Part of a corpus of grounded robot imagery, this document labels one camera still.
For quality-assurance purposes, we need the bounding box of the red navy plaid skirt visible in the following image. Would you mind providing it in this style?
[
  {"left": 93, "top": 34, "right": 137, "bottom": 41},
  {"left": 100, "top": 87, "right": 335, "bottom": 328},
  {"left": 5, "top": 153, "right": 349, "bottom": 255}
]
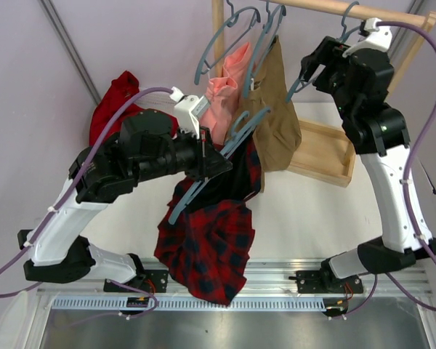
[{"left": 154, "top": 140, "right": 262, "bottom": 305}]

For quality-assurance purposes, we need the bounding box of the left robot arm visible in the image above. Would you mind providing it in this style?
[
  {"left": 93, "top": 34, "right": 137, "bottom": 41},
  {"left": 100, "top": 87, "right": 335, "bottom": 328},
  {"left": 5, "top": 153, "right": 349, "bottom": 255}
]
[{"left": 18, "top": 109, "right": 233, "bottom": 286}]

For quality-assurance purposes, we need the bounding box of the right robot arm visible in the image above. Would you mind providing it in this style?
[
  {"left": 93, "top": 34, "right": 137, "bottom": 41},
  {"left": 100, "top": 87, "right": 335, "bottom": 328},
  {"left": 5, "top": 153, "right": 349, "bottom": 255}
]
[{"left": 299, "top": 36, "right": 436, "bottom": 288}]

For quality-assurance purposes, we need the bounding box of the pink skirt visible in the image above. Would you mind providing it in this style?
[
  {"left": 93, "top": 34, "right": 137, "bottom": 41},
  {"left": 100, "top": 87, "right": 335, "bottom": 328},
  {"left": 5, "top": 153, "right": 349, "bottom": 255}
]
[{"left": 200, "top": 42, "right": 253, "bottom": 145}]

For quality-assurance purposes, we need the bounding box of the tan skirt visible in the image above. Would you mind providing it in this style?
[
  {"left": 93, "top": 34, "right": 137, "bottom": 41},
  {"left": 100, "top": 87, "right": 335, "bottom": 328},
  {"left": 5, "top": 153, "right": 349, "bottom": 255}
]
[{"left": 234, "top": 37, "right": 302, "bottom": 193}]

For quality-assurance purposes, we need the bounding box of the blue hanger holding tan skirt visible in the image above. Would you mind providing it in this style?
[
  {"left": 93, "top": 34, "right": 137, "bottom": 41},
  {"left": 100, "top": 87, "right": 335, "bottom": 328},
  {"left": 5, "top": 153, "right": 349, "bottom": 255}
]
[{"left": 242, "top": 1, "right": 287, "bottom": 98}]

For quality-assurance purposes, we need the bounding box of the wooden clothes rack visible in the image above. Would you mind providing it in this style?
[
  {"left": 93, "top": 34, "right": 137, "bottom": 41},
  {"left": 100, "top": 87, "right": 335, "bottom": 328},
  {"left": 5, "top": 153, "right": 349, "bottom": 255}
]
[{"left": 211, "top": 0, "right": 436, "bottom": 188}]

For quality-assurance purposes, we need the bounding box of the red garment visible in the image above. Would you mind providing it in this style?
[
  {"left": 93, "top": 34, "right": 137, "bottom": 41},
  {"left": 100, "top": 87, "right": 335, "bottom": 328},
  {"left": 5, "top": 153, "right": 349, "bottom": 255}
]
[{"left": 89, "top": 71, "right": 179, "bottom": 146}]

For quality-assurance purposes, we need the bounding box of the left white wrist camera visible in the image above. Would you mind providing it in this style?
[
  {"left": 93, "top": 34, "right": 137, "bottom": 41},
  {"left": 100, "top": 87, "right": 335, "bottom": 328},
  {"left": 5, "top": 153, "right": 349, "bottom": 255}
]
[{"left": 170, "top": 87, "right": 210, "bottom": 139}]

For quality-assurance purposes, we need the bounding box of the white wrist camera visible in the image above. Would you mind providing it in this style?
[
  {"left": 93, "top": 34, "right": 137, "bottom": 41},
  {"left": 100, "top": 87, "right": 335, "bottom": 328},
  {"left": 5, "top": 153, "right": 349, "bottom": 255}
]
[
  {"left": 170, "top": 87, "right": 210, "bottom": 139},
  {"left": 342, "top": 17, "right": 392, "bottom": 58}
]

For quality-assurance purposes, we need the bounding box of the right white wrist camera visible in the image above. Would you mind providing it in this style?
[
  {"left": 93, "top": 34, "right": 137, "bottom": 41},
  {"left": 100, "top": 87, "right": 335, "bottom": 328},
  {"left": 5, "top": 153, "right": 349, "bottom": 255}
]
[{"left": 342, "top": 17, "right": 392, "bottom": 58}]

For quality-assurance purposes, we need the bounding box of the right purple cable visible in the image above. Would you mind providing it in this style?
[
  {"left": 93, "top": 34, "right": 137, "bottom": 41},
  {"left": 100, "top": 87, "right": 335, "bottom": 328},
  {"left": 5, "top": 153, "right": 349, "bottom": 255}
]
[{"left": 377, "top": 20, "right": 436, "bottom": 312}]

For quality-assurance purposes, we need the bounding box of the purple cable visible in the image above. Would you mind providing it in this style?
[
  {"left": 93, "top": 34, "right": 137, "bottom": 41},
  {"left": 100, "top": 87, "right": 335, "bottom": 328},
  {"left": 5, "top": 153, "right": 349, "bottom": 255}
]
[
  {"left": 0, "top": 86, "right": 175, "bottom": 299},
  {"left": 377, "top": 20, "right": 436, "bottom": 312}
]

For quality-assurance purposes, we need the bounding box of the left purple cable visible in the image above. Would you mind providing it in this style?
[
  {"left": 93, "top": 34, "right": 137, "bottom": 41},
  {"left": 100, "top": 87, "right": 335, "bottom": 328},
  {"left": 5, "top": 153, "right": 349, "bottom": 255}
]
[{"left": 0, "top": 86, "right": 175, "bottom": 299}]

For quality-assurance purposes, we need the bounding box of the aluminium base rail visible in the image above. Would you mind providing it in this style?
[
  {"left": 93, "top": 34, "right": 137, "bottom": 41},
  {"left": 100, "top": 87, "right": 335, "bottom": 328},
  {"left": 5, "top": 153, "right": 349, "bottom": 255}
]
[{"left": 36, "top": 257, "right": 433, "bottom": 297}]

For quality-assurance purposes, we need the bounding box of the white slotted cable duct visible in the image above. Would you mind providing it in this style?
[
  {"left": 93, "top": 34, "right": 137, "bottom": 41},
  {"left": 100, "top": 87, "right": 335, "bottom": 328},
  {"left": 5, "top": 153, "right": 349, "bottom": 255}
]
[{"left": 50, "top": 296, "right": 350, "bottom": 312}]

